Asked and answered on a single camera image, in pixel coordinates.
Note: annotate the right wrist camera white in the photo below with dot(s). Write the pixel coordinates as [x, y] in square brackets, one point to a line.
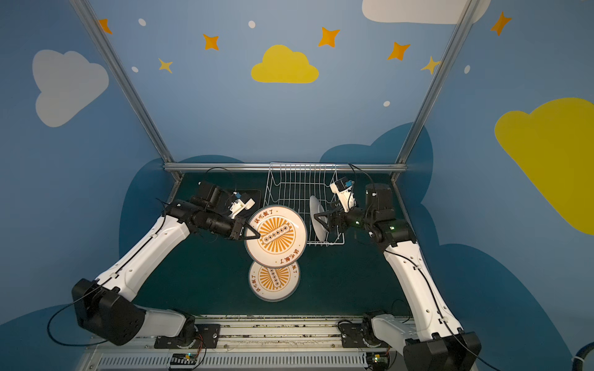
[343, 190]

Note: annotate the front aluminium rail bed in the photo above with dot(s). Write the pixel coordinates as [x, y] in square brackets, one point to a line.
[250, 342]

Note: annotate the white round plate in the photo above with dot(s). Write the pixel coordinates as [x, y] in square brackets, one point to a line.
[274, 284]
[283, 239]
[315, 206]

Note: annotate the aluminium rear frame rail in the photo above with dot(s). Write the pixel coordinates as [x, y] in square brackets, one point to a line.
[202, 167]

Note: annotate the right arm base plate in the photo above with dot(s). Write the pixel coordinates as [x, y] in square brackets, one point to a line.
[353, 335]

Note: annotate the right aluminium frame post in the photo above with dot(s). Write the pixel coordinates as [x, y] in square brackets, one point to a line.
[454, 46]

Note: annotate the aluminium frame post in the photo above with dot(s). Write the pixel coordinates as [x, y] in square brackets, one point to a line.
[87, 16]
[454, 46]

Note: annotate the left controller board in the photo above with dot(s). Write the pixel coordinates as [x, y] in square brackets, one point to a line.
[183, 361]

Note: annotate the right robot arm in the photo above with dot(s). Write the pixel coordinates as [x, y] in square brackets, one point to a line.
[440, 342]

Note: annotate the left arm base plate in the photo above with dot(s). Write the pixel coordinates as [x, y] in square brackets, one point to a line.
[192, 336]

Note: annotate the white wire dish rack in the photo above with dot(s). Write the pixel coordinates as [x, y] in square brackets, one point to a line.
[293, 184]

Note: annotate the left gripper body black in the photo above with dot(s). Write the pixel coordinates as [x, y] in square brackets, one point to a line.
[237, 227]

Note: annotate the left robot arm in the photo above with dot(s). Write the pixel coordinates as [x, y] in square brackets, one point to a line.
[105, 306]

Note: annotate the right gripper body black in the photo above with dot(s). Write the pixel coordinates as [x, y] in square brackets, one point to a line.
[339, 219]

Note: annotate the right controller board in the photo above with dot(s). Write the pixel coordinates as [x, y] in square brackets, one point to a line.
[377, 361]

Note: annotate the controller board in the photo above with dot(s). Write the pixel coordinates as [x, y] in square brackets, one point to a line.
[183, 361]
[377, 361]

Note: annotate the left aluminium frame post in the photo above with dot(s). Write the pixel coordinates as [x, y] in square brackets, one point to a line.
[87, 16]

